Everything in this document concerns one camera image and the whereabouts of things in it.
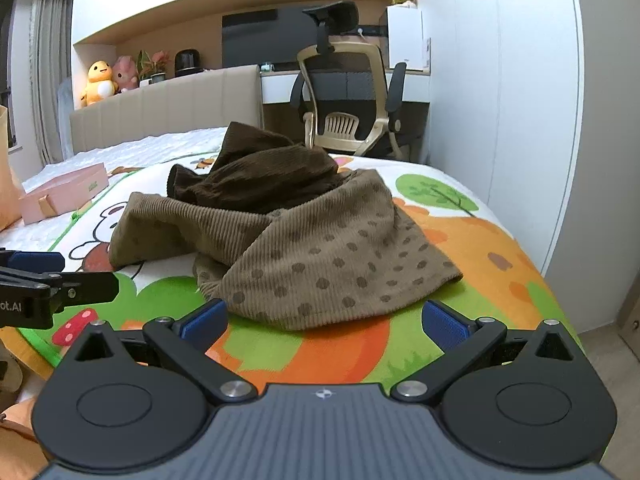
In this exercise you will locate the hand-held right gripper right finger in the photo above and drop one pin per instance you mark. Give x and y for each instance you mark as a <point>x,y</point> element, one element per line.
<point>445,325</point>

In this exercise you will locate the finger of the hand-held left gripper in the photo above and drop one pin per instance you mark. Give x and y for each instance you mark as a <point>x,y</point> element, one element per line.
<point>30,260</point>
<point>95,287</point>

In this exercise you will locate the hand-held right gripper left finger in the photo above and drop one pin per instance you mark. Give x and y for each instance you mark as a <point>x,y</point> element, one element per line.
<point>202,322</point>

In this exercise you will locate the yellow tote bag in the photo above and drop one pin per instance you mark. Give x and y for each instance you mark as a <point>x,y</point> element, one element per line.
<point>7,185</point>

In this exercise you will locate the pink gift box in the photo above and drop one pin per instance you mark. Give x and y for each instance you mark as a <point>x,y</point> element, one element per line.
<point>70,187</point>

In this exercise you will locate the cartoon giraffe printed blanket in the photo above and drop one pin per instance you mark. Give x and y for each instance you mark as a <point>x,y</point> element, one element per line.
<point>500,260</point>

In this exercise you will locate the orange cloth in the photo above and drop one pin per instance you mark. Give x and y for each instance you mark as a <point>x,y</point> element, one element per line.
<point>15,440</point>

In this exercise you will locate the yellow duck plush toy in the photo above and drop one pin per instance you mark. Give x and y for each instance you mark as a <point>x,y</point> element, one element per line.
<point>100,82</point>

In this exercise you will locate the grey curtain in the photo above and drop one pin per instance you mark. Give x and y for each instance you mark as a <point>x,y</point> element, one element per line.
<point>50,60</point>

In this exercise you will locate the window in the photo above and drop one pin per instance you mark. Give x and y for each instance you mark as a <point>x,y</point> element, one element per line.
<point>5,60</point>

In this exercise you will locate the beige upholstered bed headboard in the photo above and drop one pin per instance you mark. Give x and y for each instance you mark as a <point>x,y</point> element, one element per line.
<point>175,100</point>

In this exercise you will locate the pink plush toy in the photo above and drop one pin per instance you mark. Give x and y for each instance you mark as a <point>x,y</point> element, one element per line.
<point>125,75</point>

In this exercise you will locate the white wardrobe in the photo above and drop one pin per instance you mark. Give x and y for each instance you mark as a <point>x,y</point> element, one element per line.
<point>500,110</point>

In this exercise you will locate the potted plant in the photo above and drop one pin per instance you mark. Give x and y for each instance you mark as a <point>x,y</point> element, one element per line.
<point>152,65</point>

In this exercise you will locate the white desk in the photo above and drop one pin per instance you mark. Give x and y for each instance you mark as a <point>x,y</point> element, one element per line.
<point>277,87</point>

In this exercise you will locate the beige mesh office chair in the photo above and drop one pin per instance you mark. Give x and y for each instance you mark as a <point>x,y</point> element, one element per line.
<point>340,82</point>

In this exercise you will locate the black monitor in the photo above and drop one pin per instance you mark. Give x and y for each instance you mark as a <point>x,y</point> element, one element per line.
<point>260,45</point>

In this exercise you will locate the white box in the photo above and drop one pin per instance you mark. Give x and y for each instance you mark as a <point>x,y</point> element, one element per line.
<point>407,40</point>

